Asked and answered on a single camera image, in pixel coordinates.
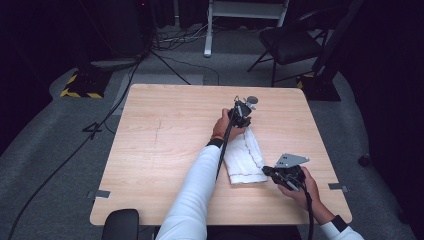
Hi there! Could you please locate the black slanted post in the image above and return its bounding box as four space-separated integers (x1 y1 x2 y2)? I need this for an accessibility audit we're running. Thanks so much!
312 0 365 78

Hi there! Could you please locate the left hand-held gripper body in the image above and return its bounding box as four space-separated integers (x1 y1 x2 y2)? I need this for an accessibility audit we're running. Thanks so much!
227 95 260 130

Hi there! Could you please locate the yellow black striped base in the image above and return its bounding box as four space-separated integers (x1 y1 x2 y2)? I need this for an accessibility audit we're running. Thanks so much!
295 72 342 102
59 67 114 100

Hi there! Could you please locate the left hand-held gripper black cable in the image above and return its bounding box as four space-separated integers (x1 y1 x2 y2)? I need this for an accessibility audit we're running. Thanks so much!
215 114 236 182

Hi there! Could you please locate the grey tape piece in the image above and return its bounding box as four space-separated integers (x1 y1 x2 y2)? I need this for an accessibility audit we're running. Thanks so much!
86 188 112 200
327 182 350 194

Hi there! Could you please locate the right hand-held gripper black cable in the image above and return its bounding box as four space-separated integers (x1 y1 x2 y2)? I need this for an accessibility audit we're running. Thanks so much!
299 183 316 240

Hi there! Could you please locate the white metal stand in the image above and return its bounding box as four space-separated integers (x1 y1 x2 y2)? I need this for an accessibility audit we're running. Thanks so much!
203 0 290 59

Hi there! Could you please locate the long black floor cable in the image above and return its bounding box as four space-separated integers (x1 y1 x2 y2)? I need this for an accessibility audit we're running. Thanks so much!
6 56 148 240

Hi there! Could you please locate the person's left hand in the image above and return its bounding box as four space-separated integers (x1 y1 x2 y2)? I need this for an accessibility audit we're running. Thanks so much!
211 108 248 143

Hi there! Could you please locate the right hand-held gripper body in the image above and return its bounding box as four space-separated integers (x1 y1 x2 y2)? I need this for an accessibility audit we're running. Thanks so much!
269 152 311 192

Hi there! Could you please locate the person's right hand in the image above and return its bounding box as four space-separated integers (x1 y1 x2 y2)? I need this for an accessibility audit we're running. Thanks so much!
276 165 322 212

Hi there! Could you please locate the black rounded chair back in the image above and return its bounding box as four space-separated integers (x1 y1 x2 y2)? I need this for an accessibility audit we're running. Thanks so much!
101 208 141 240

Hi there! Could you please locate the hand-held gripper black cable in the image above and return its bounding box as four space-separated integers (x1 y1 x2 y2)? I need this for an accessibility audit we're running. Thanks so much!
215 114 236 182
299 183 316 240

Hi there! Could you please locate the black folding chair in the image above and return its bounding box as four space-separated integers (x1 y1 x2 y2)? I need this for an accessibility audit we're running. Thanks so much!
246 9 335 88

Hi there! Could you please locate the bundle of floor cables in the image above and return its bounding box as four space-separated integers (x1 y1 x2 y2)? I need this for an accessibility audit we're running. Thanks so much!
152 24 210 52

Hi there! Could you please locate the white towel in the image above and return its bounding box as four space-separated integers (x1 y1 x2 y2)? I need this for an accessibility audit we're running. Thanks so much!
222 126 269 185

